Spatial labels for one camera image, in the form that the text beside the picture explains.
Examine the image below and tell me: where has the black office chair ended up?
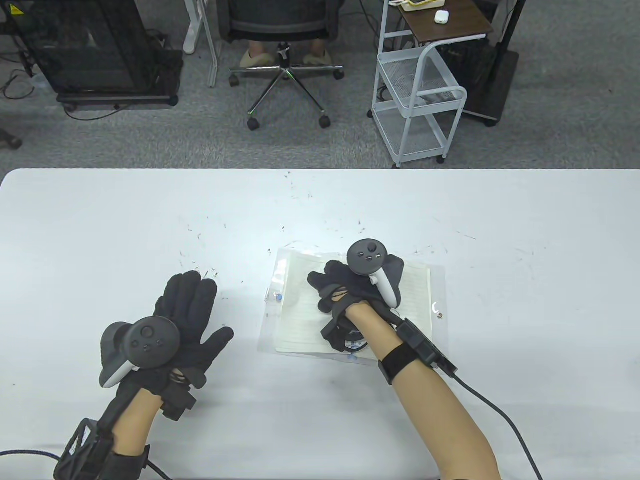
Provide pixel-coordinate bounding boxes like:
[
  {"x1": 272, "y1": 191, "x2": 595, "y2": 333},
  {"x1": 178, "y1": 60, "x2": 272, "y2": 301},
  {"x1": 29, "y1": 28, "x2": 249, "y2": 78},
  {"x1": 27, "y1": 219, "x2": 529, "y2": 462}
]
[{"x1": 216, "y1": 0, "x2": 346, "y2": 132}]

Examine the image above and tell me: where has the black left wrist strap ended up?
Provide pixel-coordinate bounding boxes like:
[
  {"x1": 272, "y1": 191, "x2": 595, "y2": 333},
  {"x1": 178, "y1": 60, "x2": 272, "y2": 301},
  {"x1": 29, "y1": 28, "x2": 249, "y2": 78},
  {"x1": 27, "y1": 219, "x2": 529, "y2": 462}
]
[{"x1": 107, "y1": 445, "x2": 151, "y2": 480}]

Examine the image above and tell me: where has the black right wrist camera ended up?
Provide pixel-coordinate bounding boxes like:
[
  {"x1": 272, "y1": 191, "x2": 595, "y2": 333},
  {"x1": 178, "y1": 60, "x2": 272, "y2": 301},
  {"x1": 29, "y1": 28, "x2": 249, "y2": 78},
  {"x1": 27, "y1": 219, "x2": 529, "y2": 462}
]
[{"x1": 395, "y1": 318, "x2": 458, "y2": 378}]

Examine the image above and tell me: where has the black braided cable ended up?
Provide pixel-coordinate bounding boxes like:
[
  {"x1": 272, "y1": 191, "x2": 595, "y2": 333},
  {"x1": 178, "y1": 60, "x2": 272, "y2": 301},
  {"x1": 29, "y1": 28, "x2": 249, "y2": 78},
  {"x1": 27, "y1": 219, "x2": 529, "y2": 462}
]
[{"x1": 0, "y1": 450, "x2": 63, "y2": 463}]

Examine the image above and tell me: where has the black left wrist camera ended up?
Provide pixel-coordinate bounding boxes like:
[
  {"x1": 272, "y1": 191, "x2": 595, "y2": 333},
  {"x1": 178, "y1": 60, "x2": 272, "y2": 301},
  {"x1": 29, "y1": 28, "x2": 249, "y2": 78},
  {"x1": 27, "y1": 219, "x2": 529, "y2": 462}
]
[{"x1": 54, "y1": 419, "x2": 116, "y2": 480}]

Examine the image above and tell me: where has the black right glove sensor box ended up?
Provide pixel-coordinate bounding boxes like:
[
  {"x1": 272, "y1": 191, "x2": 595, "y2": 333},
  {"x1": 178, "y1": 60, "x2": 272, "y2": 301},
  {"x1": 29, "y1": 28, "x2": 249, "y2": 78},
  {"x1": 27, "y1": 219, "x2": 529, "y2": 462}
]
[{"x1": 320, "y1": 315, "x2": 373, "y2": 353}]

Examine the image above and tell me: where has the black right wrist strap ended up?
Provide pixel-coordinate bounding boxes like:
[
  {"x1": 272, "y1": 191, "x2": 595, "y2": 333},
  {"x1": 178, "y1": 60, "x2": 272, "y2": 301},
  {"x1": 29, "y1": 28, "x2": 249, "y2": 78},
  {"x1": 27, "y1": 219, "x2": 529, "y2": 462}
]
[{"x1": 377, "y1": 342, "x2": 423, "y2": 385}]

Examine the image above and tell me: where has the person's right forearm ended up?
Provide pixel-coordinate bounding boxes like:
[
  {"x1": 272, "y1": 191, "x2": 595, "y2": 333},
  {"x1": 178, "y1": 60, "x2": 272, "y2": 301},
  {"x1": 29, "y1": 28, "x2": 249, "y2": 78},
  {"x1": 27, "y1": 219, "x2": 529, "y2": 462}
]
[{"x1": 346, "y1": 300, "x2": 502, "y2": 480}]

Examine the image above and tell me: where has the white cart with wooden top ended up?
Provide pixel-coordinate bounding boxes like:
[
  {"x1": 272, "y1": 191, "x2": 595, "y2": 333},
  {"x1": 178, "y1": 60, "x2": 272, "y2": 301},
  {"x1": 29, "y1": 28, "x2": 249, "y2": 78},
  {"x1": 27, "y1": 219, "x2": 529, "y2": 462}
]
[{"x1": 367, "y1": 0, "x2": 495, "y2": 168}]

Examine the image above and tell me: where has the black right camera cable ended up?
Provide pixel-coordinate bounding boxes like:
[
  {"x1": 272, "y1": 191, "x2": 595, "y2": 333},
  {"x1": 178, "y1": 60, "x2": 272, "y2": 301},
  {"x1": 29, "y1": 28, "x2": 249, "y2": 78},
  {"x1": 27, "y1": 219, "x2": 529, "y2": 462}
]
[{"x1": 452, "y1": 372, "x2": 543, "y2": 480}]

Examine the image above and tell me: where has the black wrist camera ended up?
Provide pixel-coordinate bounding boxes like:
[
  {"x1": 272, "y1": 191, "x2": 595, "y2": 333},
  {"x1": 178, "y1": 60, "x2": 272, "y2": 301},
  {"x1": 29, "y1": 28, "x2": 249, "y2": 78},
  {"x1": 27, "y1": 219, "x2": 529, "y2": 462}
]
[
  {"x1": 54, "y1": 419, "x2": 116, "y2": 480},
  {"x1": 395, "y1": 318, "x2": 458, "y2": 378}
]

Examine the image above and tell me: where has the black white controller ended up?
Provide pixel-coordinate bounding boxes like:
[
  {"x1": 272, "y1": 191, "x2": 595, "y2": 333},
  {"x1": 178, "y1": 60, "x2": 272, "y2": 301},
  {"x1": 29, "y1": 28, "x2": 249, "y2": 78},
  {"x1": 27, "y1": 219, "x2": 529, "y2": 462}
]
[
  {"x1": 99, "y1": 316, "x2": 181, "y2": 390},
  {"x1": 346, "y1": 239, "x2": 405, "y2": 308}
]

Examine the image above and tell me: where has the person's left hand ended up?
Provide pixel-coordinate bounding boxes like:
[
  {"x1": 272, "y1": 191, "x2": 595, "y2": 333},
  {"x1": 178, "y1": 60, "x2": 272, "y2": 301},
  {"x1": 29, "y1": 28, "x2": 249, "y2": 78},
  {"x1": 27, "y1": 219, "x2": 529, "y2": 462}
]
[{"x1": 120, "y1": 271, "x2": 235, "y2": 406}]

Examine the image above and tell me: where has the white desk leg frame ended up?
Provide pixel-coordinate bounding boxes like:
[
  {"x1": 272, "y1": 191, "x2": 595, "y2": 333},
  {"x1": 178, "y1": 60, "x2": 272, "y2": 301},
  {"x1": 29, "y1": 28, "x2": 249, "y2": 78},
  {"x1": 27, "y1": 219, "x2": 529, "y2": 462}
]
[{"x1": 182, "y1": 0, "x2": 222, "y2": 89}]

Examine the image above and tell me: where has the black glove sensor box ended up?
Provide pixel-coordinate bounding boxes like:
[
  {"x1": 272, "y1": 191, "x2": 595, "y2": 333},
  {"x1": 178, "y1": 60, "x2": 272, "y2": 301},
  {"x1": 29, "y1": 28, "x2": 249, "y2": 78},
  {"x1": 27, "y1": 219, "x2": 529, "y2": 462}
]
[
  {"x1": 161, "y1": 385, "x2": 197, "y2": 420},
  {"x1": 320, "y1": 315, "x2": 373, "y2": 353}
]

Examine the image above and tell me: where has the black wrist strap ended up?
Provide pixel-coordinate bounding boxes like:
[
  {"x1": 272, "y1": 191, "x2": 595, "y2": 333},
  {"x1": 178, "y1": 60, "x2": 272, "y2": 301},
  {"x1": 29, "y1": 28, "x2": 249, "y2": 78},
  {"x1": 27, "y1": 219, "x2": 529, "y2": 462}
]
[
  {"x1": 107, "y1": 445, "x2": 151, "y2": 480},
  {"x1": 377, "y1": 342, "x2": 423, "y2": 385}
]

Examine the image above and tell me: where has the person's right hand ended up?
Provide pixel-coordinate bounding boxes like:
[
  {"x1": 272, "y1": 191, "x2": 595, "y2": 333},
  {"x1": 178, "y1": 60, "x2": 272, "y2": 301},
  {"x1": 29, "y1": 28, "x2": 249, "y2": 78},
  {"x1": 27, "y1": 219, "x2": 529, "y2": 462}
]
[{"x1": 307, "y1": 255, "x2": 405, "y2": 331}]

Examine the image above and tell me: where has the person's left forearm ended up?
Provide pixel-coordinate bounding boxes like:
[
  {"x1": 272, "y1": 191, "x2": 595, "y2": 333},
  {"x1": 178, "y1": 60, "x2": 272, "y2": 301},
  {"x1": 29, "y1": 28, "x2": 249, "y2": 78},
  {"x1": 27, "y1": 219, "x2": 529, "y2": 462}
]
[{"x1": 112, "y1": 390, "x2": 163, "y2": 457}]

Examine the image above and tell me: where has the black left glove sensor box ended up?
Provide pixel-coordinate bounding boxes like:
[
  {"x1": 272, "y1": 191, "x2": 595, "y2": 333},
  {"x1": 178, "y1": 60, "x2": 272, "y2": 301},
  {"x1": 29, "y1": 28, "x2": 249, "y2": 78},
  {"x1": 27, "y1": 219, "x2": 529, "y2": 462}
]
[{"x1": 161, "y1": 385, "x2": 197, "y2": 420}]

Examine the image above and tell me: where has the black cabinet on wheels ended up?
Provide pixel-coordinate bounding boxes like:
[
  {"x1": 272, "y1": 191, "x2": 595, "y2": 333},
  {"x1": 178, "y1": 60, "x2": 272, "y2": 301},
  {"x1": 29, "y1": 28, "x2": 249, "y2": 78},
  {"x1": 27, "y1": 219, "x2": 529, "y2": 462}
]
[{"x1": 5, "y1": 0, "x2": 183, "y2": 112}]

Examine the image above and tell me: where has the black white right controller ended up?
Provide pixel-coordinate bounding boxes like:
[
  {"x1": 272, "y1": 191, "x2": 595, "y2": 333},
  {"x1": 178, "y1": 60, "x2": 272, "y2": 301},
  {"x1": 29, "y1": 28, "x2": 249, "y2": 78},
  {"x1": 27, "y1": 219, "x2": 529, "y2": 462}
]
[{"x1": 346, "y1": 239, "x2": 405, "y2": 308}]

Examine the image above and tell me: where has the black white left controller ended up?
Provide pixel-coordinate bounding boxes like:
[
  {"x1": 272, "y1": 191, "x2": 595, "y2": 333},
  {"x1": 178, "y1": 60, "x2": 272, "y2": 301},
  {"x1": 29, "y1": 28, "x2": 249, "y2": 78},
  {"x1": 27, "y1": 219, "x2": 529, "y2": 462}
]
[{"x1": 99, "y1": 316, "x2": 181, "y2": 390}]

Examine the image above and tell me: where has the black monitor stand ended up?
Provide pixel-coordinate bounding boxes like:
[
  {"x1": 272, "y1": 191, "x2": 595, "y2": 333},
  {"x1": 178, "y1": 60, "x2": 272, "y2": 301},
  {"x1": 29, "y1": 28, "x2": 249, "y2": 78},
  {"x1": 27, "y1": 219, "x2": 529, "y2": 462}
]
[{"x1": 460, "y1": 0, "x2": 527, "y2": 128}]

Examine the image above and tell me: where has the spiral notebook with clear cover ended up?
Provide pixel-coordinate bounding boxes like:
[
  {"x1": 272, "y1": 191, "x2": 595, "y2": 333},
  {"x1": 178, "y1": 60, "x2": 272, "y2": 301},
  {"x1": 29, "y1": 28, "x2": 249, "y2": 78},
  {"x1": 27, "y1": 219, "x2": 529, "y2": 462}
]
[{"x1": 257, "y1": 247, "x2": 449, "y2": 368}]

